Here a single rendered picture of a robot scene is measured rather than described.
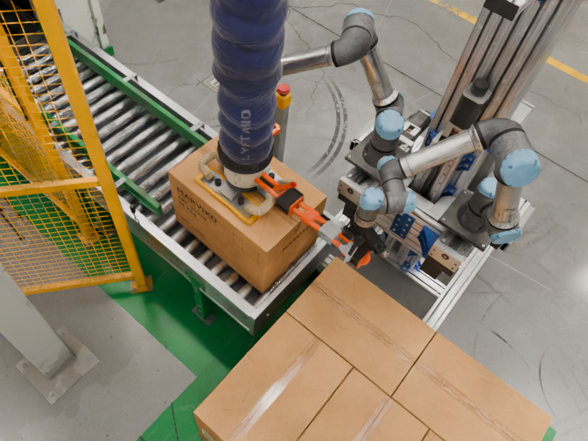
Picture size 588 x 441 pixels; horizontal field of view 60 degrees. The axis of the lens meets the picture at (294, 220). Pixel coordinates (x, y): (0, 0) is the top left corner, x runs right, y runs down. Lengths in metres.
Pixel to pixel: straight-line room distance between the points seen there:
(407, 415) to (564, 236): 1.99
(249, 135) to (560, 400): 2.31
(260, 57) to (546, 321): 2.50
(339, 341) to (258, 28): 1.44
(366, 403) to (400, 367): 0.23
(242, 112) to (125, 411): 1.72
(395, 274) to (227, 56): 1.78
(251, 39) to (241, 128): 0.40
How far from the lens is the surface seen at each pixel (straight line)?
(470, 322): 3.29
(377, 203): 1.70
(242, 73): 1.68
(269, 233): 2.16
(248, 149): 1.96
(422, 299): 3.00
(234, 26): 1.59
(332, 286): 2.52
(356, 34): 1.99
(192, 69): 4.27
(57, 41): 1.80
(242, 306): 2.38
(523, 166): 1.71
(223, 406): 2.30
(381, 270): 3.01
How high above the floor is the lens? 2.78
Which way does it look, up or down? 56 degrees down
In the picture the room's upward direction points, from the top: 10 degrees clockwise
